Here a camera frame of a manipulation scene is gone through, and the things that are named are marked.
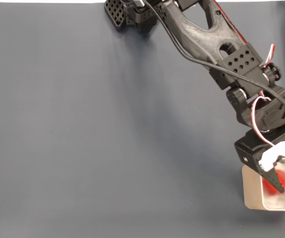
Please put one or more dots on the beige white box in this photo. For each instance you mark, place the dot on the beige white box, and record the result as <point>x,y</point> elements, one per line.
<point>250,191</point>

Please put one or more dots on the blue-grey table mat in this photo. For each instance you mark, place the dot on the blue-grey table mat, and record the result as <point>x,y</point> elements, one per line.
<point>83,124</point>

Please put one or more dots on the white camera circuit board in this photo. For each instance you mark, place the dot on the white camera circuit board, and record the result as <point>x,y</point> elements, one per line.
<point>274,153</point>

